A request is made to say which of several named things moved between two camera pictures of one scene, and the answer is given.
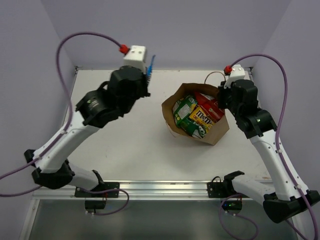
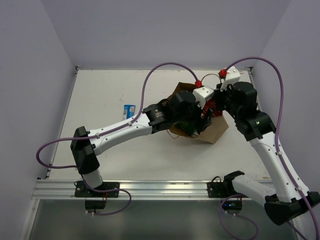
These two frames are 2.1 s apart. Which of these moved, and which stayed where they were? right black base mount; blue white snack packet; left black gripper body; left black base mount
Moved: left black gripper body; blue white snack packet
Stayed: left black base mount; right black base mount
